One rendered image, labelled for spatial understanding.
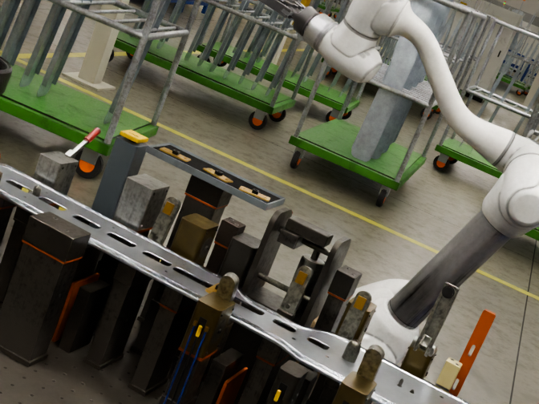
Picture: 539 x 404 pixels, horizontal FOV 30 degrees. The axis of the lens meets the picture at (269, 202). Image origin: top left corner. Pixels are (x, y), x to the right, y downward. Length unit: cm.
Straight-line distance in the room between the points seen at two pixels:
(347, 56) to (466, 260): 59
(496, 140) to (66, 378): 121
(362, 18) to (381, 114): 602
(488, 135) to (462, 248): 30
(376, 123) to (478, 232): 606
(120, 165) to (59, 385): 69
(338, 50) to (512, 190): 56
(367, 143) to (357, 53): 601
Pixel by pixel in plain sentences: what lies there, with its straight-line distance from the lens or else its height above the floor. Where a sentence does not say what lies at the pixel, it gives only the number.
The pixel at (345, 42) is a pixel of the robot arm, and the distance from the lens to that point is 257.
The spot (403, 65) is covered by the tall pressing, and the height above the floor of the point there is 115.
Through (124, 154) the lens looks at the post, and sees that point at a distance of 275.
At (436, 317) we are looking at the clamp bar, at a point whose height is 113.
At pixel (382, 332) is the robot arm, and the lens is 266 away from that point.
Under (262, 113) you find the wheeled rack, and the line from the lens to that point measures 954.
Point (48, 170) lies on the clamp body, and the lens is 266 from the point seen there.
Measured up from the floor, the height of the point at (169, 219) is 106.
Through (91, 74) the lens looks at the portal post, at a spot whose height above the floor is 9.
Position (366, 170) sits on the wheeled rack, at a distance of 838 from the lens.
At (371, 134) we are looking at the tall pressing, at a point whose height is 52.
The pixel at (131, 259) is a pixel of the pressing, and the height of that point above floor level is 100.
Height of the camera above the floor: 181
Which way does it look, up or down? 14 degrees down
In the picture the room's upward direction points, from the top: 22 degrees clockwise
